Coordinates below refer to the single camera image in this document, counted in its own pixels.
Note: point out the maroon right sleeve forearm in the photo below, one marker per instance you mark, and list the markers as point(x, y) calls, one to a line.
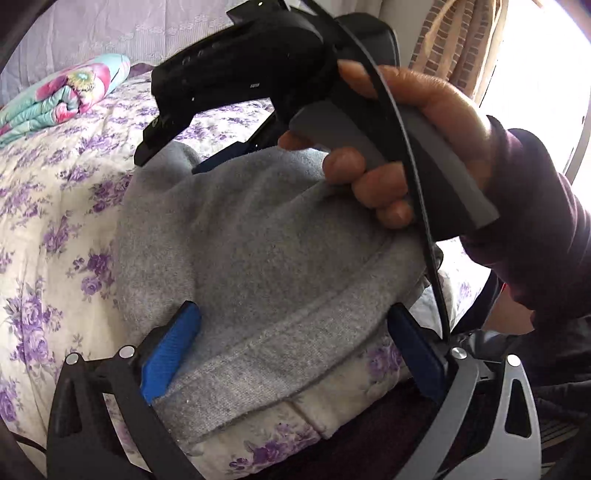
point(540, 244)

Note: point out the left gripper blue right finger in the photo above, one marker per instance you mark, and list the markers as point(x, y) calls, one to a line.
point(419, 349)

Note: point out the folded colourful floral blanket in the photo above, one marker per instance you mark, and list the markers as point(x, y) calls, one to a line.
point(62, 96)

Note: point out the grey fleece pants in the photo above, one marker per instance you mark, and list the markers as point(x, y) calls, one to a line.
point(290, 274)

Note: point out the bright window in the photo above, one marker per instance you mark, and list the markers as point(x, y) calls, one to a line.
point(541, 83)

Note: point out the purple floral bedspread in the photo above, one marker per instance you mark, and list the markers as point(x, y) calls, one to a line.
point(61, 194)

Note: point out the brown checked curtain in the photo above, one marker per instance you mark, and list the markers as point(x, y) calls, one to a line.
point(460, 41)

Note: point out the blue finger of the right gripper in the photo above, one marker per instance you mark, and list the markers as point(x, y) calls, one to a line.
point(234, 150)

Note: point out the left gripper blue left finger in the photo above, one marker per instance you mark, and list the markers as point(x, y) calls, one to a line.
point(164, 350)

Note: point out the person's right hand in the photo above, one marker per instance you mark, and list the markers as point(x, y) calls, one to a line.
point(469, 132)

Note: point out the white lace headboard cover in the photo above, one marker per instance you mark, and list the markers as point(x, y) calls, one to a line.
point(71, 32)

